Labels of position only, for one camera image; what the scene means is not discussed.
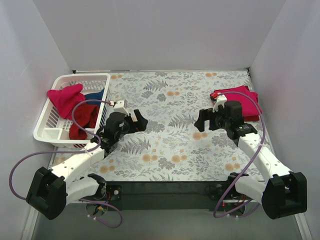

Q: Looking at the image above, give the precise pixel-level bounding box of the bright pink t shirt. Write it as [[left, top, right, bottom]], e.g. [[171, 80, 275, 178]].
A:
[[210, 85, 262, 122]]

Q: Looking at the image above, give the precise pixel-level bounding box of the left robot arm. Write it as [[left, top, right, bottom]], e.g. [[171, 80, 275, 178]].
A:
[[26, 109, 148, 220]]

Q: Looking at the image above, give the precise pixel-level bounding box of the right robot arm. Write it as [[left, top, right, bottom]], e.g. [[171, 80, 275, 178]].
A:
[[194, 100, 307, 220]]

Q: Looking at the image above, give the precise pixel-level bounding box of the folded dark red t shirt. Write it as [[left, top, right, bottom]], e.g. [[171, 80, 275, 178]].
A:
[[211, 97, 260, 123]]

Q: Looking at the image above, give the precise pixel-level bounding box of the dark red crumpled t shirt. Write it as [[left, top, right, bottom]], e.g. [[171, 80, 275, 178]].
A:
[[69, 103, 99, 140]]

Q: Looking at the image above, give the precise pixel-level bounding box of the blue t shirt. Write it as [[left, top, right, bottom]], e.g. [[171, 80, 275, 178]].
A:
[[84, 88, 105, 100]]

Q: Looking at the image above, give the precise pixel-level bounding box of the floral patterned table mat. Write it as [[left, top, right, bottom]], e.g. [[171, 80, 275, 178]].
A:
[[83, 71, 263, 181]]

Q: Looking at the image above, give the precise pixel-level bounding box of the pink t shirt in basket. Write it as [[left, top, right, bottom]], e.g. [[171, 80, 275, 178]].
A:
[[47, 83, 85, 120]]

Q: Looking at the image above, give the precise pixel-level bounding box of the white plastic laundry basket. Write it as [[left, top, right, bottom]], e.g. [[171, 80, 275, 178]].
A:
[[33, 73, 111, 149]]

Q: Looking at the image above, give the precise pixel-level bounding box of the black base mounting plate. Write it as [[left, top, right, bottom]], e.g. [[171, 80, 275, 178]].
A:
[[106, 181, 227, 211]]

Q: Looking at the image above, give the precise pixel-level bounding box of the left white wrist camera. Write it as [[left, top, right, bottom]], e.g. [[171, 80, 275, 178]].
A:
[[109, 99, 130, 116]]

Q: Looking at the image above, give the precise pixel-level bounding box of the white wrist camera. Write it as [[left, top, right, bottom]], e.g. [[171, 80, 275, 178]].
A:
[[210, 92, 227, 112], [109, 99, 130, 116]]

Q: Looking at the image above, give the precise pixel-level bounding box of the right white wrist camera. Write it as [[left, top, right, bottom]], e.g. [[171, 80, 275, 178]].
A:
[[210, 92, 227, 112]]

